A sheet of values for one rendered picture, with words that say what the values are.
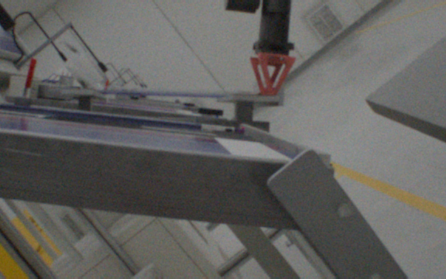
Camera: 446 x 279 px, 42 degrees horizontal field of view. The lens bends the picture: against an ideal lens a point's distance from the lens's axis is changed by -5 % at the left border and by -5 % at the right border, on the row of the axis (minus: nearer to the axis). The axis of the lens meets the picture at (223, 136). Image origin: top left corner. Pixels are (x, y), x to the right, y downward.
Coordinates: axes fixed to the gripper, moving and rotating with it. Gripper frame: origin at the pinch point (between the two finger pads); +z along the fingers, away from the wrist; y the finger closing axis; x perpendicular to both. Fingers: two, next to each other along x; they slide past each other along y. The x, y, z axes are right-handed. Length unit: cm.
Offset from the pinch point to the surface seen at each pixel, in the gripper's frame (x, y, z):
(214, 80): 39, -749, -22
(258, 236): 5.8, -29.2, 34.8
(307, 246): 13.5, -9.4, 31.7
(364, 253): 0, 65, 14
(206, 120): -10.7, -7.5, 7.0
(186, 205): -16, 61, 12
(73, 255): -47, -85, 60
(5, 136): -33, 61, 7
